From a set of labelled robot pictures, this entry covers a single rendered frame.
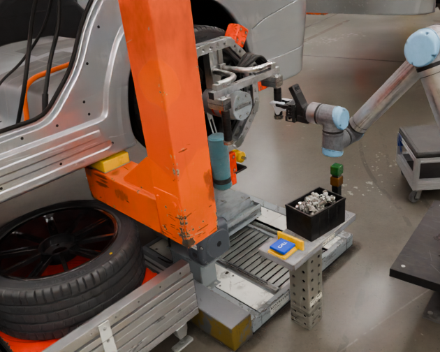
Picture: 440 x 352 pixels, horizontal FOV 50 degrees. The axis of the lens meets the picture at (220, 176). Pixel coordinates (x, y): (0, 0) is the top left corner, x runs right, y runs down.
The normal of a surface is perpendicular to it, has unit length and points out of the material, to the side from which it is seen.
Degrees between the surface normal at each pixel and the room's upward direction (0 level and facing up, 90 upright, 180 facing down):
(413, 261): 0
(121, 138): 90
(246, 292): 0
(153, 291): 90
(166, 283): 90
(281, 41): 90
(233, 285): 0
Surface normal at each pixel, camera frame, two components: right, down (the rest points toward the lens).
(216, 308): -0.11, -0.88
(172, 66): 0.71, 0.26
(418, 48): -0.75, 0.24
